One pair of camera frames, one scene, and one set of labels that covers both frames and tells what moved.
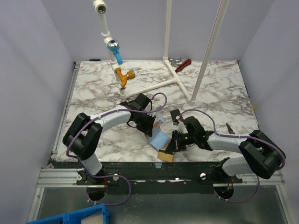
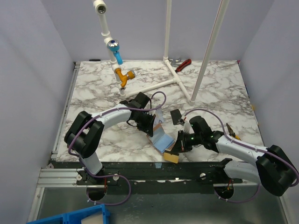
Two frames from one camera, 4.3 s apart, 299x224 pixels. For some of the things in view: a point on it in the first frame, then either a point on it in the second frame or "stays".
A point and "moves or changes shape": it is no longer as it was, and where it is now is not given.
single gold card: (165, 157) moves or changes shape
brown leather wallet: (159, 139) stays
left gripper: (148, 129) stays
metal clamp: (177, 61) stays
